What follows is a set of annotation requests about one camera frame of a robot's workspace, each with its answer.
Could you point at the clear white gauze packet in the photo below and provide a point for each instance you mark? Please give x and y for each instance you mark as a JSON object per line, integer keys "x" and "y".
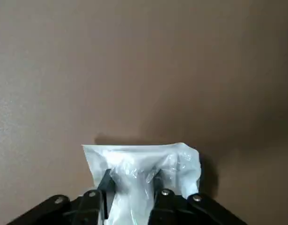
{"x": 134, "y": 159}

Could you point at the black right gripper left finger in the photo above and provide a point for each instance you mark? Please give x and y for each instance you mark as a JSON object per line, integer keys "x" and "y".
{"x": 71, "y": 211}

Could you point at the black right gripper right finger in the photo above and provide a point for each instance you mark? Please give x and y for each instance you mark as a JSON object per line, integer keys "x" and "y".
{"x": 188, "y": 211}

